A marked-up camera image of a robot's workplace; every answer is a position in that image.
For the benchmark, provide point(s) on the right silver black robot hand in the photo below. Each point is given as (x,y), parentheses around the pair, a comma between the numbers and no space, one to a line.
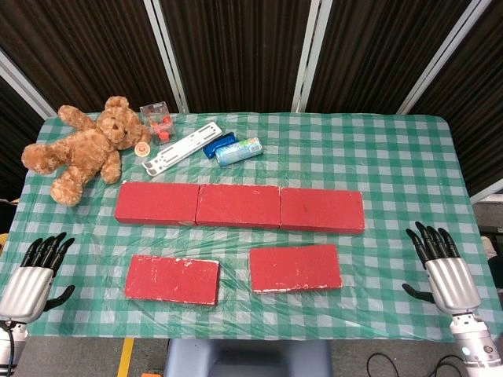
(452,282)

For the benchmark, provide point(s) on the white slotted plastic stand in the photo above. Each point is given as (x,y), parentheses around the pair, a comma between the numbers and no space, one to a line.
(182,147)

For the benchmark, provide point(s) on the white partition frame post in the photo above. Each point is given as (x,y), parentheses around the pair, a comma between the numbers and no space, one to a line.
(165,55)
(23,84)
(312,55)
(489,192)
(440,59)

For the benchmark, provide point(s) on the brown teddy bear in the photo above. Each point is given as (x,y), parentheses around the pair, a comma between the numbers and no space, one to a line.
(84,151)

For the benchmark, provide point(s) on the clear box with red caps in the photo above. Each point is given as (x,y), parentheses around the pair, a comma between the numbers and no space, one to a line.
(157,118)

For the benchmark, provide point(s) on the red brick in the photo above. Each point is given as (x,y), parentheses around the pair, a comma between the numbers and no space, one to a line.
(322,210)
(157,202)
(173,279)
(237,205)
(294,269)

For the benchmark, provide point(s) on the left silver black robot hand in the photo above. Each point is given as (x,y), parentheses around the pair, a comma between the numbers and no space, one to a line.
(29,286)

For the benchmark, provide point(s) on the round orange white disc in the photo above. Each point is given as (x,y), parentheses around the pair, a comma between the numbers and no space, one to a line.
(142,150)

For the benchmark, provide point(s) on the orange floor object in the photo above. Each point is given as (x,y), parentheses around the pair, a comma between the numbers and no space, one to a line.
(153,374)

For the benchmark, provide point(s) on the blue snack packet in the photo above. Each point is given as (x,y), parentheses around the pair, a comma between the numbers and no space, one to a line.
(216,146)

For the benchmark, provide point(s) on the green white checked tablecloth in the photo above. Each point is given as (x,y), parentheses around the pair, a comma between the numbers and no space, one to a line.
(393,165)

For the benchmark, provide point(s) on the light blue cylindrical pack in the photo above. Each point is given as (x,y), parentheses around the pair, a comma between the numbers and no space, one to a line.
(239,151)

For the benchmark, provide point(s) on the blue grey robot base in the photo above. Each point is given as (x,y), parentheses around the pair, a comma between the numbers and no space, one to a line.
(247,359)

